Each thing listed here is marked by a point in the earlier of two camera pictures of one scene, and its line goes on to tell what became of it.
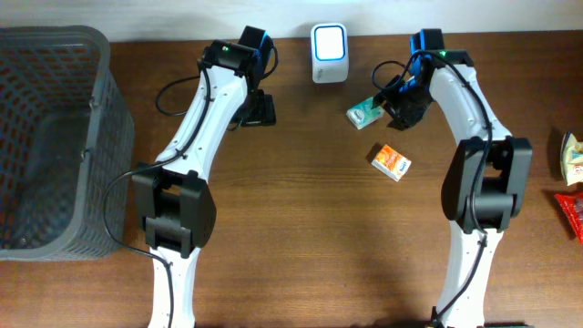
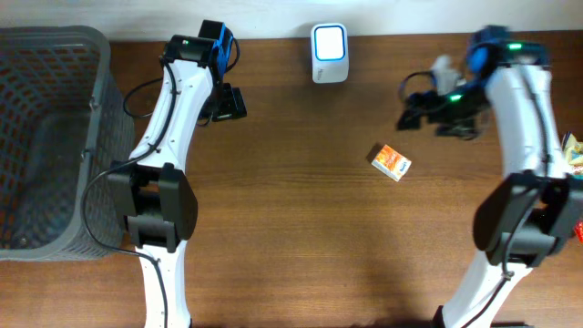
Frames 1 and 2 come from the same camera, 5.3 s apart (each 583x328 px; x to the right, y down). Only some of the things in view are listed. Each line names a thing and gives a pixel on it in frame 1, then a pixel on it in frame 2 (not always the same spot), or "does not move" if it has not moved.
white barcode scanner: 330,56 does not move
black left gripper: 260,111 → 229,106
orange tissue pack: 391,163 does not move
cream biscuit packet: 571,158 does not move
